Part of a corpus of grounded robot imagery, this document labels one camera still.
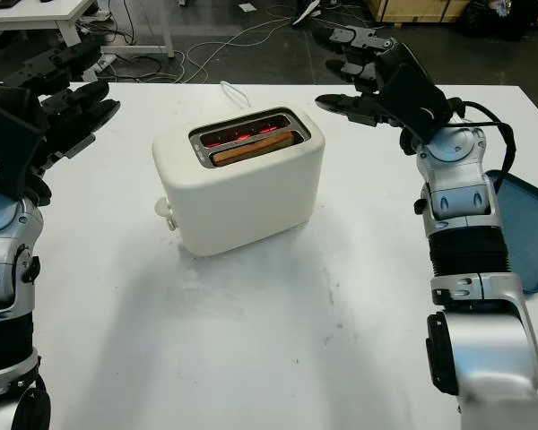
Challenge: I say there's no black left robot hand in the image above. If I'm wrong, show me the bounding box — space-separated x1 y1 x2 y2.
2 38 121 207

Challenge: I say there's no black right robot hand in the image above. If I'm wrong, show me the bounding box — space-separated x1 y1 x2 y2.
314 26 455 156

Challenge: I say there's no browned toast slice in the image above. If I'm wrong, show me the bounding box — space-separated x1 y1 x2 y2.
211 131 296 168

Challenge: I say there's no white two-slot toaster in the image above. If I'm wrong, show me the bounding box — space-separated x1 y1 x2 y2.
151 106 327 258

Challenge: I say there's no white power strip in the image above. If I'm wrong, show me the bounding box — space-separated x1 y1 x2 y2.
93 52 118 73

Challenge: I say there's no white desk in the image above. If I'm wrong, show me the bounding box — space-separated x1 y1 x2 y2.
0 0 176 59

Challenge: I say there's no black bag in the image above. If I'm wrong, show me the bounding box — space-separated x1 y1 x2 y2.
456 0 538 44

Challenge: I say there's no blue plastic tray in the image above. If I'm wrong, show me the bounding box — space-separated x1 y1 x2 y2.
482 168 538 296

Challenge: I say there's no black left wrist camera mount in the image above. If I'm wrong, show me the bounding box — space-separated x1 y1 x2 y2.
0 83 45 202

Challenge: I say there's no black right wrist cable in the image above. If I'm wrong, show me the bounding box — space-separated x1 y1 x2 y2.
447 99 519 180

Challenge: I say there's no white floor cable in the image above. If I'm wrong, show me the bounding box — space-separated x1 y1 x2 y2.
186 17 297 84

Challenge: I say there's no white toaster power cord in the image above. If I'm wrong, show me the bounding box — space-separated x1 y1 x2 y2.
219 80 252 109

